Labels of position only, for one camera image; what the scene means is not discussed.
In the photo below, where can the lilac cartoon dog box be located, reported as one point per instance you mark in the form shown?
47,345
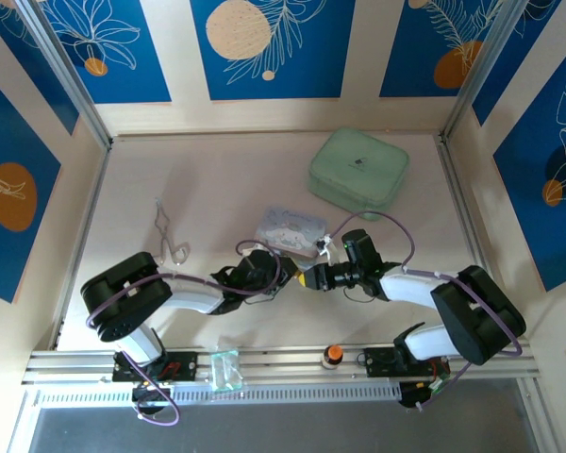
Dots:
292,224

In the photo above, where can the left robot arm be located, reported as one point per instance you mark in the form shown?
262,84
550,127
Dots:
193,295

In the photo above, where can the orange capped small bottle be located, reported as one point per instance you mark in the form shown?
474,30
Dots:
332,352

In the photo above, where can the mint green zip case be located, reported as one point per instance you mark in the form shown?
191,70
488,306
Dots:
358,165

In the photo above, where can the clear plastic bag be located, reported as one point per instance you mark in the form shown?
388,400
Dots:
225,370

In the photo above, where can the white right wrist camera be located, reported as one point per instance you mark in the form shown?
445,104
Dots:
329,247

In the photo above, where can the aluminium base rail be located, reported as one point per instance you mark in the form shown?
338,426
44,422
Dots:
283,361

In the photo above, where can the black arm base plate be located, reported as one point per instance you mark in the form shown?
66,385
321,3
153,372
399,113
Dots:
379,361
184,365

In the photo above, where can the aluminium table side rail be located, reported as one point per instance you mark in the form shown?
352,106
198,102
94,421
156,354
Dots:
453,165
96,189

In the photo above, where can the blue floral wall panel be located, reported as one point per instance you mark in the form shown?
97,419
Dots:
122,85
9,141
287,80
415,28
537,212

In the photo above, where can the aluminium frame post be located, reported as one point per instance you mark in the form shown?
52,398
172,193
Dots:
478,71
68,71

